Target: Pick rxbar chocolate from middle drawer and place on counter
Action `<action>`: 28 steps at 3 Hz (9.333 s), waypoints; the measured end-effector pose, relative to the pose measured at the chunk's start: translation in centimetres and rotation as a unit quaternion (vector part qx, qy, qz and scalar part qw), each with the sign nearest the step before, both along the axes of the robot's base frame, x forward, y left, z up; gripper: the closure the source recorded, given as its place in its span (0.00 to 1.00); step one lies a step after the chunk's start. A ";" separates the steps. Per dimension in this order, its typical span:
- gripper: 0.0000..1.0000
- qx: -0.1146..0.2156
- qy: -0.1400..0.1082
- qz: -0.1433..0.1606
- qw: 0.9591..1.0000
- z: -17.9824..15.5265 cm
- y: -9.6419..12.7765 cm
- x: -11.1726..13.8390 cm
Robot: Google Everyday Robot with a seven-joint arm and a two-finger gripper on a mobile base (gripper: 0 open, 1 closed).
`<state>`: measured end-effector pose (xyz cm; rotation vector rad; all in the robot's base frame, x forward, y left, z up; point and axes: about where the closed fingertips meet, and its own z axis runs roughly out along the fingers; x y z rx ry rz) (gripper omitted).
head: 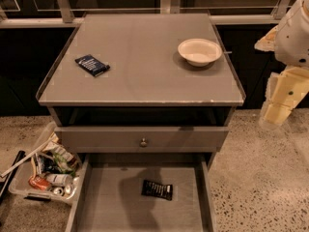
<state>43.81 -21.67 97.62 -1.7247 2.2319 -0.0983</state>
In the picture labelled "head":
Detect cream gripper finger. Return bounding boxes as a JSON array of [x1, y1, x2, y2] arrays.
[[259, 66, 309, 126], [254, 26, 278, 52]]

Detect black rxbar chocolate wrapper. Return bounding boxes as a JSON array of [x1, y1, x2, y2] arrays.
[[141, 180, 173, 201]]

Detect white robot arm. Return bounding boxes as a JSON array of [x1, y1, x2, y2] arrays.
[[254, 0, 309, 130]]

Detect closed grey top drawer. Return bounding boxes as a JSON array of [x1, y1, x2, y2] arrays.
[[55, 126, 228, 153]]

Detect round metal drawer knob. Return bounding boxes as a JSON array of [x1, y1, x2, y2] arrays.
[[140, 138, 148, 148]]

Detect grey drawer cabinet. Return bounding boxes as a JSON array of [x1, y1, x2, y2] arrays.
[[35, 13, 247, 160]]

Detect open grey middle drawer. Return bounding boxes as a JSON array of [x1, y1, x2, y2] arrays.
[[65, 154, 218, 232]]

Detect white paper bowl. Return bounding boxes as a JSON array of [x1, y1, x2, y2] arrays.
[[178, 39, 223, 67]]

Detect green white snack bag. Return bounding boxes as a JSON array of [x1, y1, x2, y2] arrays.
[[42, 141, 78, 175]]

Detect white cylindrical can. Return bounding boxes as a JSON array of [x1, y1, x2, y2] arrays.
[[45, 174, 72, 187]]

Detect dark snack packet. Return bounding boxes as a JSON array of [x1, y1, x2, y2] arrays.
[[34, 155, 61, 174]]

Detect clear plastic bin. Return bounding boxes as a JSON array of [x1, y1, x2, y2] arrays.
[[9, 122, 82, 205]]

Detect orange snack packet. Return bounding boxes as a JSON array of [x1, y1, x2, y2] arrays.
[[28, 176, 51, 191]]

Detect black flat object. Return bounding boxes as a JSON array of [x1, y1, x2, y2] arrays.
[[0, 151, 25, 204]]

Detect metal railing frame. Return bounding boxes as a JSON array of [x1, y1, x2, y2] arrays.
[[0, 0, 296, 28]]

